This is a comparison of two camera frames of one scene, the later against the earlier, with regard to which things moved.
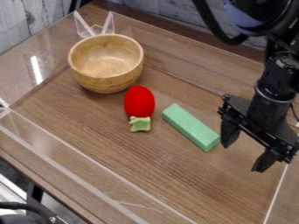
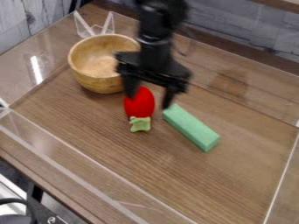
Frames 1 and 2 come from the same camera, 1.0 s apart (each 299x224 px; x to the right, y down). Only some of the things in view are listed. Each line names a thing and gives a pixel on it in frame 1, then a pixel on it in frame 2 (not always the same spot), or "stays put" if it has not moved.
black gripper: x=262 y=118 → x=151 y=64
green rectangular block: x=194 y=130 stays put
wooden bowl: x=107 y=61 stays put
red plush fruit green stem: x=139 y=104 stays put
